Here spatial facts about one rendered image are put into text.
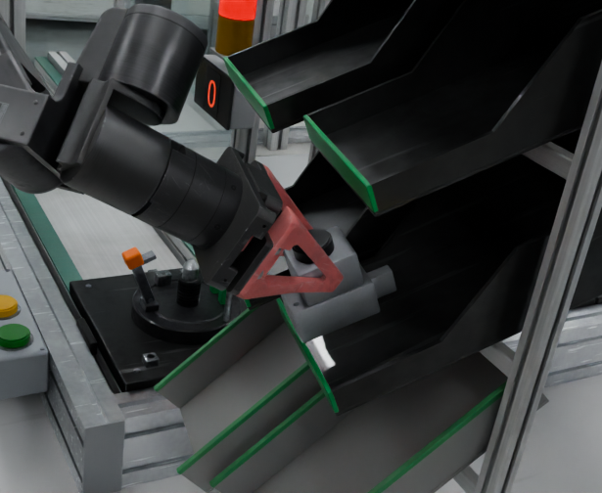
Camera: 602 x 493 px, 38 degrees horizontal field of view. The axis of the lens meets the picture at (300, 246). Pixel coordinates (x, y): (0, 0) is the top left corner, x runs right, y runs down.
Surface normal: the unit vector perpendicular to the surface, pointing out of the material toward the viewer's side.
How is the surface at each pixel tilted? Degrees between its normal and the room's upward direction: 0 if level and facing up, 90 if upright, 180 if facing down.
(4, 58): 48
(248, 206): 63
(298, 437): 90
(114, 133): 53
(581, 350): 90
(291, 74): 25
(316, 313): 92
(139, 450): 90
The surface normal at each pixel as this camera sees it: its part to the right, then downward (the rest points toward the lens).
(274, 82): -0.27, -0.79
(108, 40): -0.21, -0.33
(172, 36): 0.40, -0.11
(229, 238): -0.78, -0.39
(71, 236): 0.14, -0.89
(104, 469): 0.47, 0.45
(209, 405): -0.57, -0.61
